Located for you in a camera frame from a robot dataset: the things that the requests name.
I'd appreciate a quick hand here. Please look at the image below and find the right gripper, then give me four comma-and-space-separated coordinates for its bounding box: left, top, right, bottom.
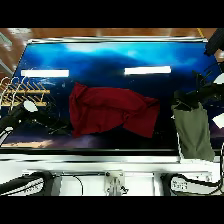
172, 89, 202, 112

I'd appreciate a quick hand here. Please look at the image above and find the olive green garment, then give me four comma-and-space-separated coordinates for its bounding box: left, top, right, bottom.
171, 101, 216, 163

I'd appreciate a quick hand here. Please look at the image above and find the red T-shirt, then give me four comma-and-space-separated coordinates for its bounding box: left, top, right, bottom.
68, 81, 161, 139

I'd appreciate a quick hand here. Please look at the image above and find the brown clothes hanger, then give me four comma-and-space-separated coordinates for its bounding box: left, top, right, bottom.
0, 76, 52, 96
0, 93, 48, 108

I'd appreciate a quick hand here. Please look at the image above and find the silver frame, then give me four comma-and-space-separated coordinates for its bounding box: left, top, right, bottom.
0, 35, 224, 197

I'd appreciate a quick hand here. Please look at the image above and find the black cable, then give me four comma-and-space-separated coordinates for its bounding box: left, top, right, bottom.
72, 174, 85, 196

